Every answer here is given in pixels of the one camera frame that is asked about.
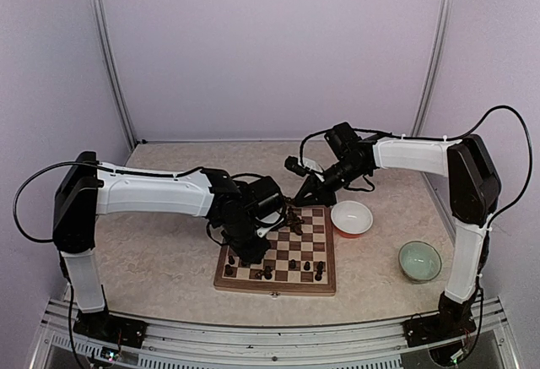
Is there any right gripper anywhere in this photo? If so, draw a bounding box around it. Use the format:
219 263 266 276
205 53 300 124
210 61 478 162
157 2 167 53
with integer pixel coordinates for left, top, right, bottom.
294 157 368 207

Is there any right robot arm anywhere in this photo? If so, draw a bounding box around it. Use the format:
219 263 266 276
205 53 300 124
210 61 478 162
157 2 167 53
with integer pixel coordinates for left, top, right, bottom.
285 122 501 304

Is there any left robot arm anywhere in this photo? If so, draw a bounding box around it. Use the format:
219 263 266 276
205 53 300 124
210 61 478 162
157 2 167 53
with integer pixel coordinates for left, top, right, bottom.
52 151 286 339

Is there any wooden chess board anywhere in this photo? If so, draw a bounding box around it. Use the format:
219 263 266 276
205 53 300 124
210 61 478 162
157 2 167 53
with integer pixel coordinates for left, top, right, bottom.
213 206 337 296

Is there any dark pawn front centre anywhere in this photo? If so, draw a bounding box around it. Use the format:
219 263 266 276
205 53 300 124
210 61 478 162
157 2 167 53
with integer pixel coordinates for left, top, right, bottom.
262 266 273 280

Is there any white and orange bowl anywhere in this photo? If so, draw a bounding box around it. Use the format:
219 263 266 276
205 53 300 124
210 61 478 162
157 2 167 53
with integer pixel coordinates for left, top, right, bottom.
331 200 374 238

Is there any green glass bowl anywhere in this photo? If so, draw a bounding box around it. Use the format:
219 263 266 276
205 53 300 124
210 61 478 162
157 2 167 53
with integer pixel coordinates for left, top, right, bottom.
398 241 442 283

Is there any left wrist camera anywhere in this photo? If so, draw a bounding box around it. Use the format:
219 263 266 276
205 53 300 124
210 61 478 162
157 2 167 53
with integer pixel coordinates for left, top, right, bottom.
256 212 284 237

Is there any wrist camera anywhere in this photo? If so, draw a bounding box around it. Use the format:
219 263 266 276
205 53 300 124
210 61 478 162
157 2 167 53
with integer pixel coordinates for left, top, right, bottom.
256 212 284 237
284 156 323 176

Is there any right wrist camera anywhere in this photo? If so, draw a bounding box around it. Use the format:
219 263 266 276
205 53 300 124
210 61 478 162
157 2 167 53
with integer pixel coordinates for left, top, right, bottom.
284 156 323 176

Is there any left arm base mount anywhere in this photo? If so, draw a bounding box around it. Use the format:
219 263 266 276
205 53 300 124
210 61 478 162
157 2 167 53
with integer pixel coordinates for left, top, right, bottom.
73 310 148 349

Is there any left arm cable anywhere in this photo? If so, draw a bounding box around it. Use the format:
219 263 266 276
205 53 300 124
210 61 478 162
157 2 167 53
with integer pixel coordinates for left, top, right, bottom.
12 160 102 243

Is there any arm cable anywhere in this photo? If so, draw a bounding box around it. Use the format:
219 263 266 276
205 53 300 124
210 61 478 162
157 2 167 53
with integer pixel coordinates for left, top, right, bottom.
12 160 102 243
297 105 533 231

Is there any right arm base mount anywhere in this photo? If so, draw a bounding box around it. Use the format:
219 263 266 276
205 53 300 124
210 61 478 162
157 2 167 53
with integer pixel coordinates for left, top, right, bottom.
402 293 477 347

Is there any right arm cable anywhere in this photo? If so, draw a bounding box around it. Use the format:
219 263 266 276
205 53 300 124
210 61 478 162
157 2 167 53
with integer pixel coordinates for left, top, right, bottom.
297 105 533 231

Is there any aluminium front rail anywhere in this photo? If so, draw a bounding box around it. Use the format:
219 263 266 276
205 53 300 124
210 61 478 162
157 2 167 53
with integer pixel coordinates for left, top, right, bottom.
29 296 520 369

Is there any right aluminium post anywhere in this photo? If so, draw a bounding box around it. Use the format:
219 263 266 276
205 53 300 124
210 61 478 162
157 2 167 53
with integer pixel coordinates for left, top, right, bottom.
412 0 453 135

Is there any aluminium post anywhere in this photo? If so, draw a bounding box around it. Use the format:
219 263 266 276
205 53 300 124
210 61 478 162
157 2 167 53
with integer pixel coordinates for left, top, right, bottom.
412 0 453 135
90 0 138 151

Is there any left aluminium post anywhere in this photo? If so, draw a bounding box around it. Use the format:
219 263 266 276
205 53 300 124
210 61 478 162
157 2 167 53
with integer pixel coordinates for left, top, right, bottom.
90 0 138 151

